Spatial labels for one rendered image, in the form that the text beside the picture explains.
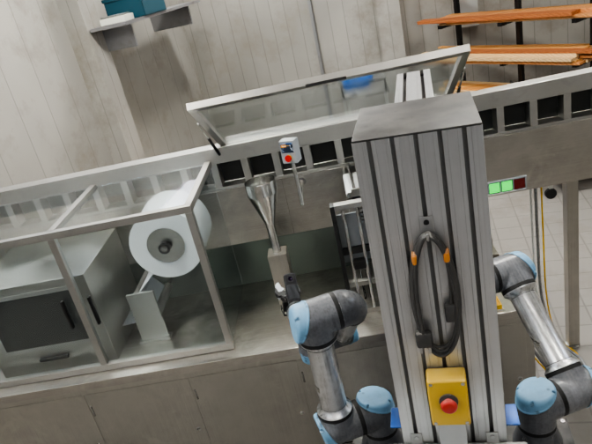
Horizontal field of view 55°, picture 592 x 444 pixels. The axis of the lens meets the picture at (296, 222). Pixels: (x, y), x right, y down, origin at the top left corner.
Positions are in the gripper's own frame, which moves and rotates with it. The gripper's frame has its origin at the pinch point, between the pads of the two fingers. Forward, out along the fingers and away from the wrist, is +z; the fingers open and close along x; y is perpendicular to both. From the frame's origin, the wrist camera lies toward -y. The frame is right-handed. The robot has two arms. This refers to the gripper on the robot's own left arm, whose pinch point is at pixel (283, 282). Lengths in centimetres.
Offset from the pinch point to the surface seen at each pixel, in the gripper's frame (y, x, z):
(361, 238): -8.6, 37.2, 8.9
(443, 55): -81, 69, 1
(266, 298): 34, 1, 49
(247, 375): 49, -18, 12
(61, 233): -24, -82, 31
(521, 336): 37, 97, -21
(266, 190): -27.1, 3.5, 34.9
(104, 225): -27, -65, 26
